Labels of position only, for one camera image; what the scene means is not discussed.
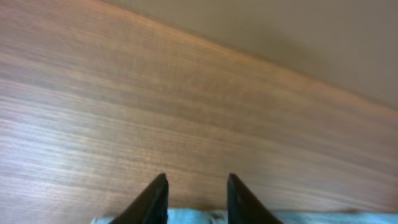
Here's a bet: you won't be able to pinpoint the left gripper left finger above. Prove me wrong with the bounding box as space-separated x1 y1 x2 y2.
110 173 169 224

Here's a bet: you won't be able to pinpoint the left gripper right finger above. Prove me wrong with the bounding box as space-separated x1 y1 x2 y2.
227 173 282 224

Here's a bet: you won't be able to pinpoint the light blue denim shorts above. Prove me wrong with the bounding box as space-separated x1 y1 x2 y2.
90 207 398 224

